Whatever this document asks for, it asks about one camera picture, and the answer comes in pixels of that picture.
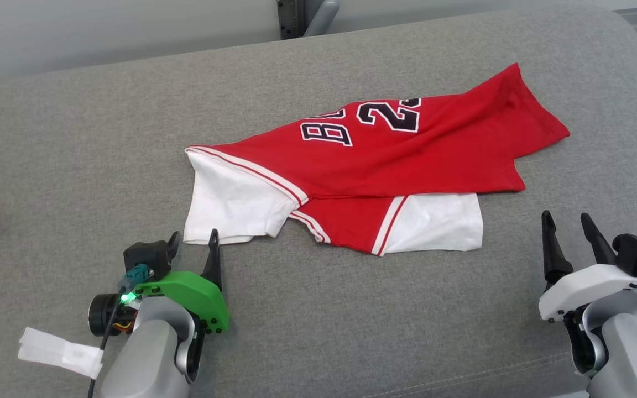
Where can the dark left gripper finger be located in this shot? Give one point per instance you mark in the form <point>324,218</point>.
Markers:
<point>173,246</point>
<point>214,265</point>

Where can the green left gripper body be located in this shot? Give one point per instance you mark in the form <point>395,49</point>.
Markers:
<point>197,296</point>

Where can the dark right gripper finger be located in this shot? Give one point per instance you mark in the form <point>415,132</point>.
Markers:
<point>553,260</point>
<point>598,246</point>

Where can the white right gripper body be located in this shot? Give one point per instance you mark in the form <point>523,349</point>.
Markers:
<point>589,284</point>

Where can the red white basketball jersey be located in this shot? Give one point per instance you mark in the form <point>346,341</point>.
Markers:
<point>396,166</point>

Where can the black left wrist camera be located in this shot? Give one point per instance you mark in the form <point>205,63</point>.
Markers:
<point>144,254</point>

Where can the teal left camera connector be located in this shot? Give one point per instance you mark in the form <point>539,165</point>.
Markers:
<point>135,275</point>

